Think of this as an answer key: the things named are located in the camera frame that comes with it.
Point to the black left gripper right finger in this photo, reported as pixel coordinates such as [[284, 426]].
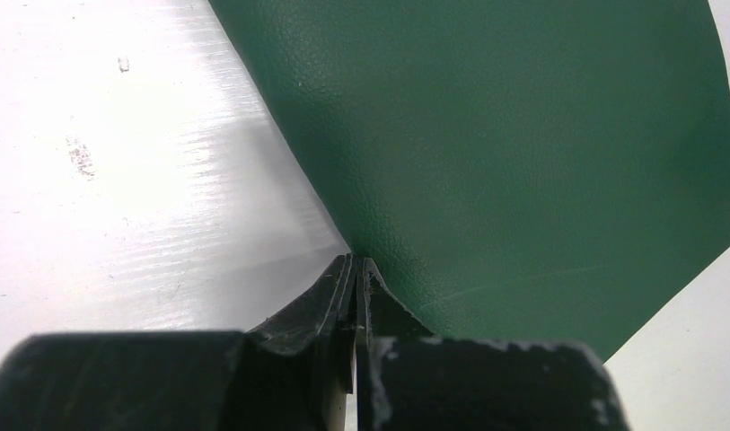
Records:
[[411, 379]]

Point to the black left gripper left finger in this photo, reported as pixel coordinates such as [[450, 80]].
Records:
[[291, 372]]

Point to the green placemat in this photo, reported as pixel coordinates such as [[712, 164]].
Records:
[[515, 169]]

